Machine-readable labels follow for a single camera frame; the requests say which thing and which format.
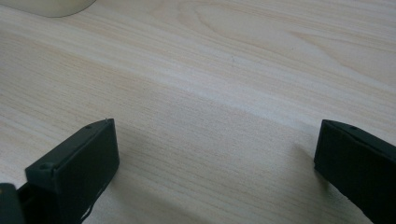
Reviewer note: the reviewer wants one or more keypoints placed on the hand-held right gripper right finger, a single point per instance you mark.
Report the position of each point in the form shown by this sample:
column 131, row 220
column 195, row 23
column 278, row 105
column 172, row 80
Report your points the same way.
column 358, row 168

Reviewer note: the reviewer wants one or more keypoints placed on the cream round object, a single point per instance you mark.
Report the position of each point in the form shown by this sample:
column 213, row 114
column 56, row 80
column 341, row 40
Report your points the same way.
column 49, row 6

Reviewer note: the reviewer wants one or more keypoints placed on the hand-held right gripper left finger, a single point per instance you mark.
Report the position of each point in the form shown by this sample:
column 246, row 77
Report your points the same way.
column 79, row 168

